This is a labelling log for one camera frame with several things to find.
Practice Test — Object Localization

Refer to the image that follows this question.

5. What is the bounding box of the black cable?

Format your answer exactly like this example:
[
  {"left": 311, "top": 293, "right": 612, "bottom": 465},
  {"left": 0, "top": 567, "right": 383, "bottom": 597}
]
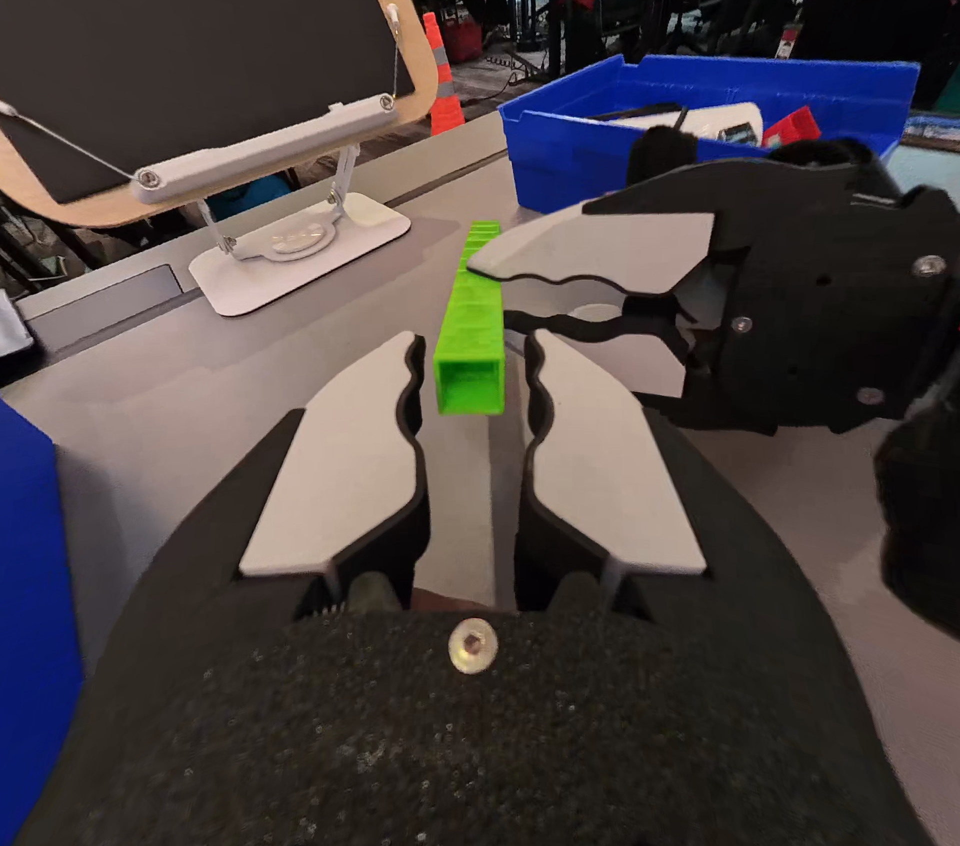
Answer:
[{"left": 588, "top": 102, "right": 690, "bottom": 125}]

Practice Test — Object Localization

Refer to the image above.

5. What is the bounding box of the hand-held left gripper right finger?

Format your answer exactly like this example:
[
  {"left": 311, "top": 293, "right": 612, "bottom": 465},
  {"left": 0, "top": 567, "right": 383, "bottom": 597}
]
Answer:
[{"left": 516, "top": 330, "right": 709, "bottom": 577}]

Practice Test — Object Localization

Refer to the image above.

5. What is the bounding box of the dark grey flat case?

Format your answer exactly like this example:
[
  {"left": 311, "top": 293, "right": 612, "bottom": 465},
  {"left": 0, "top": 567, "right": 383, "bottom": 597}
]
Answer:
[{"left": 0, "top": 289, "right": 37, "bottom": 370}]

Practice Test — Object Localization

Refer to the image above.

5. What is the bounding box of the wood-framed black board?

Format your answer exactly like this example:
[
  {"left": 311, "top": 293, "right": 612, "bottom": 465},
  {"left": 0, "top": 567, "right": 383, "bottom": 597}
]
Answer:
[{"left": 0, "top": 0, "right": 440, "bottom": 229}]

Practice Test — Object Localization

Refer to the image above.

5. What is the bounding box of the white device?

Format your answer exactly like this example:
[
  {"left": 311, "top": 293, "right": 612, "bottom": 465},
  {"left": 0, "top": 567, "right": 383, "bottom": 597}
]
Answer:
[{"left": 600, "top": 102, "right": 766, "bottom": 148}]

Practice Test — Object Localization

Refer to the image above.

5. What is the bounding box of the blue plastic bin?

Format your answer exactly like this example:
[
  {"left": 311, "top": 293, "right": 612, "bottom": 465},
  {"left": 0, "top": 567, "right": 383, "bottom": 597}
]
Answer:
[
  {"left": 0, "top": 399, "right": 85, "bottom": 721},
  {"left": 498, "top": 54, "right": 922, "bottom": 217}
]

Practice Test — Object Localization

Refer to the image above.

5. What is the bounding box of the green ribbed bar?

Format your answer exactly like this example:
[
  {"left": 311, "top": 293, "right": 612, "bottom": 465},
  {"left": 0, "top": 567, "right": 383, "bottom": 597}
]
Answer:
[{"left": 433, "top": 221, "right": 507, "bottom": 417}]

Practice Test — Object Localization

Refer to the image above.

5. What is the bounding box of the red object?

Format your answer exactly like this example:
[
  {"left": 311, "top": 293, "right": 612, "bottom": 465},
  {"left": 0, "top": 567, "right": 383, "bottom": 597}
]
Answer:
[{"left": 759, "top": 105, "right": 824, "bottom": 151}]

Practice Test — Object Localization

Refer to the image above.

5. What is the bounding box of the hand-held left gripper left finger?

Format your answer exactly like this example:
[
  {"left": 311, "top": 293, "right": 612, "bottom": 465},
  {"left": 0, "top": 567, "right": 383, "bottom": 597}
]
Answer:
[{"left": 238, "top": 332, "right": 430, "bottom": 578}]

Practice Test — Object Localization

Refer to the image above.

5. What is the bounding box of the orange traffic cone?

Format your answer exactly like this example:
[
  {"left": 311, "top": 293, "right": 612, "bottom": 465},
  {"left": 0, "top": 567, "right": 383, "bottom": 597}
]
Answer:
[{"left": 421, "top": 11, "right": 468, "bottom": 138}]

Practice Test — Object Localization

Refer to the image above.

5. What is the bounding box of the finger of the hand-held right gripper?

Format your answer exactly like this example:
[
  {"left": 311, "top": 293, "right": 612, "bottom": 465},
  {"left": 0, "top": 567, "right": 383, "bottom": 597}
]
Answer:
[
  {"left": 465, "top": 201, "right": 717, "bottom": 297},
  {"left": 502, "top": 302, "right": 691, "bottom": 400}
]

